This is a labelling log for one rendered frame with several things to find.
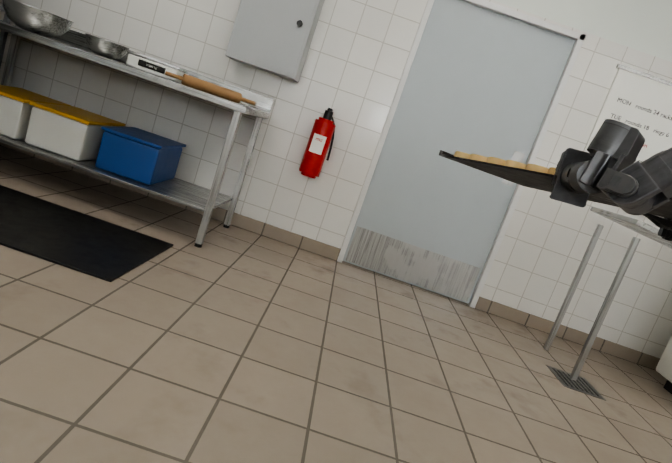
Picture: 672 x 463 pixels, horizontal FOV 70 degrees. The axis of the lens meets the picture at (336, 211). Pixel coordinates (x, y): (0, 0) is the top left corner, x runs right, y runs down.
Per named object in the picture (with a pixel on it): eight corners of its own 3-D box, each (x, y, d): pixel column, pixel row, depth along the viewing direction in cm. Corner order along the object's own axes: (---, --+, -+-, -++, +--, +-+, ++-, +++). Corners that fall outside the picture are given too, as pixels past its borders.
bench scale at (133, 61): (124, 64, 282) (128, 49, 281) (142, 70, 314) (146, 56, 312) (174, 81, 286) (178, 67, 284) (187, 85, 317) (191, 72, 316)
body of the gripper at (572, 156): (547, 197, 94) (557, 198, 87) (565, 147, 93) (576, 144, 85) (581, 207, 93) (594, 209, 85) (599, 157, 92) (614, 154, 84)
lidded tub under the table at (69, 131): (19, 142, 290) (29, 101, 286) (65, 141, 335) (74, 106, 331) (79, 162, 290) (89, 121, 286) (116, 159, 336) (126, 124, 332)
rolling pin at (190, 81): (164, 78, 275) (167, 67, 274) (163, 77, 281) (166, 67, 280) (254, 109, 302) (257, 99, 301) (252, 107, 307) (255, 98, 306)
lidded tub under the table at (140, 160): (90, 167, 290) (101, 125, 286) (124, 162, 335) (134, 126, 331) (150, 187, 291) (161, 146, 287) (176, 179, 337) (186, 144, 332)
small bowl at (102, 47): (72, 46, 299) (76, 29, 297) (95, 53, 326) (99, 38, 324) (113, 60, 299) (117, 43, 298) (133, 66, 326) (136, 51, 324)
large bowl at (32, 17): (-20, 14, 281) (-15, -10, 279) (25, 29, 319) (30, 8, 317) (43, 36, 281) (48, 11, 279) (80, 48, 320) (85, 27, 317)
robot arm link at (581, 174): (571, 183, 81) (603, 199, 80) (593, 147, 80) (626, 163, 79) (560, 183, 87) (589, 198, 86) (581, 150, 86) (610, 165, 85)
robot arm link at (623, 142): (628, 198, 73) (643, 213, 79) (671, 132, 72) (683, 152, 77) (559, 171, 82) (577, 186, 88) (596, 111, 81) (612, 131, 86)
